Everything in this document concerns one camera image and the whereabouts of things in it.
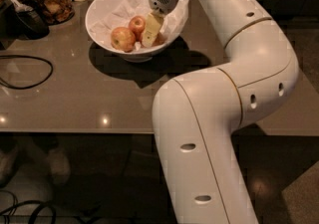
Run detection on left red yellow apple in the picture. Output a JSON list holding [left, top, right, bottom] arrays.
[[111, 27, 136, 52]]

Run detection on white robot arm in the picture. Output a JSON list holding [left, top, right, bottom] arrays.
[[153, 0, 299, 224]]

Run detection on white crumpled paper liner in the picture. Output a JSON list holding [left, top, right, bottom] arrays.
[[89, 0, 191, 52]]

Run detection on black cable loop on table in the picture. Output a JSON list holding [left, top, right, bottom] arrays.
[[0, 54, 55, 91]]

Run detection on black cables on floor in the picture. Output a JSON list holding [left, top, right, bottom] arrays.
[[0, 189, 101, 224]]

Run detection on black scoop with clear handle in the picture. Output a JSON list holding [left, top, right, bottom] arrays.
[[9, 0, 50, 40]]

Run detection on white ceramic bowl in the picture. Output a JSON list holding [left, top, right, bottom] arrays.
[[85, 0, 189, 64]]

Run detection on white shoe under table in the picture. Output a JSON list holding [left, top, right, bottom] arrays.
[[47, 147, 71, 185]]

